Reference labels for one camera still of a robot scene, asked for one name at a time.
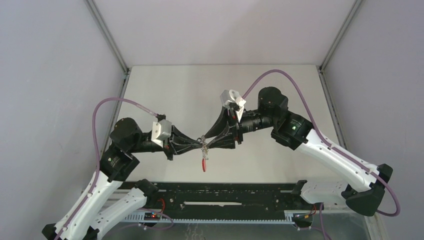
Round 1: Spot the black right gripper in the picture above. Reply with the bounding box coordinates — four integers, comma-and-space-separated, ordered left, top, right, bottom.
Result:
204, 104, 276, 151

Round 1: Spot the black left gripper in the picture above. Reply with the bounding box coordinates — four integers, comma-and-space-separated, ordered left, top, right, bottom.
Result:
130, 123, 204, 160

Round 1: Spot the red-handled metal key holder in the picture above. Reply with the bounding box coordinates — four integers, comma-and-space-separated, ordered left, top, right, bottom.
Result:
198, 135, 209, 173

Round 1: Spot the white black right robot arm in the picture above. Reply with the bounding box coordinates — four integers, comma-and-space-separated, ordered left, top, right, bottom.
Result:
200, 86, 393, 217

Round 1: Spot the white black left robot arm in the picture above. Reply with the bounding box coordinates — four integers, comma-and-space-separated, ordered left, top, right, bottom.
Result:
42, 117, 202, 240

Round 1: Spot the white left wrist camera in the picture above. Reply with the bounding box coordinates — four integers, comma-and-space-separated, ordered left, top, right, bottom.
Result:
151, 119, 172, 148

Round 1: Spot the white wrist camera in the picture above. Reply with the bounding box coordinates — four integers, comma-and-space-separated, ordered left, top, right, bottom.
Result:
151, 119, 172, 148
220, 89, 246, 122

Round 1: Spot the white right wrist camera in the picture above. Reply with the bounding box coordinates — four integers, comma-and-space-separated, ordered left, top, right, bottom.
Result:
220, 89, 246, 122

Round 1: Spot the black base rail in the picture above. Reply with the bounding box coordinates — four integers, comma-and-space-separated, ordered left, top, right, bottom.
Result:
115, 181, 325, 220

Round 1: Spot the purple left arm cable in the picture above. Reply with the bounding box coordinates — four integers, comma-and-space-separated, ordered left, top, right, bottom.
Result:
54, 97, 175, 240

